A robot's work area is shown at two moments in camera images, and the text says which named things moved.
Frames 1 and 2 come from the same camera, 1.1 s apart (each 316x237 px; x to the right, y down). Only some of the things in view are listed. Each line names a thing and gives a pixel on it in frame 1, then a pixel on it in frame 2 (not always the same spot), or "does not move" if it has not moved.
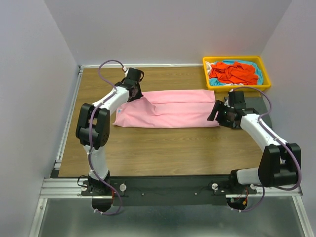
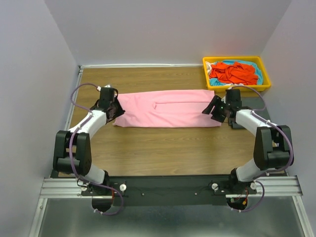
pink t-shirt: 189,108 does not move
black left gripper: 138,95 → 120,110
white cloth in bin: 208,65 does not move
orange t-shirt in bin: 234,72 does not move
